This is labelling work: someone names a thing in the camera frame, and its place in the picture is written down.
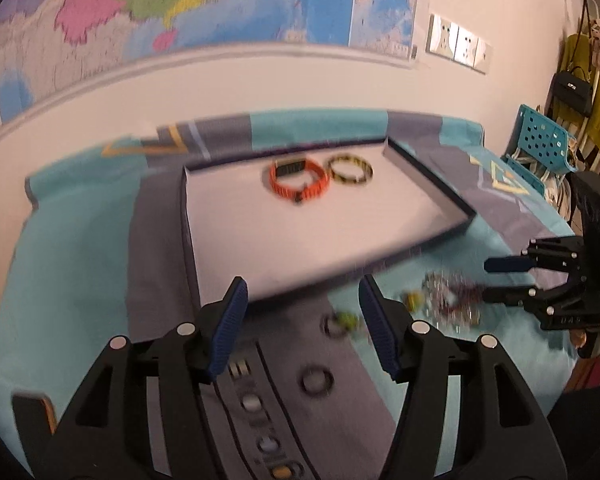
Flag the clear and maroon bead necklace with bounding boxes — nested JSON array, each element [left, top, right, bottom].
[[421, 270, 487, 331]]

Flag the tortoiseshell bangle bracelet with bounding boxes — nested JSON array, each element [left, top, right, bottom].
[[327, 153, 374, 187]]

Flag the black ring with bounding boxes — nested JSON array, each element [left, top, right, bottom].
[[299, 366, 336, 398]]

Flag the orange smart watch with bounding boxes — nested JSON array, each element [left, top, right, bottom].
[[268, 157, 330, 204]]

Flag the teal perforated plastic chair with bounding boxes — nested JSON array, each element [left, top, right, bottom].
[[503, 104, 576, 196]]

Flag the black handbag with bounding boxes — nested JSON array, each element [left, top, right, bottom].
[[552, 70, 593, 118]]

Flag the teal grey patterned bedsheet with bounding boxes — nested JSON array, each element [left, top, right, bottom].
[[0, 110, 569, 479]]

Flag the navy shallow box tray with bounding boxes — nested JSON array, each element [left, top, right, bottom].
[[184, 140, 475, 304]]

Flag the white wall socket panel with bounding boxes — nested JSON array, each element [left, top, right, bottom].
[[426, 14, 493, 75]]

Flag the colourful wall map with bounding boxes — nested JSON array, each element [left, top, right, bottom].
[[0, 0, 417, 137]]

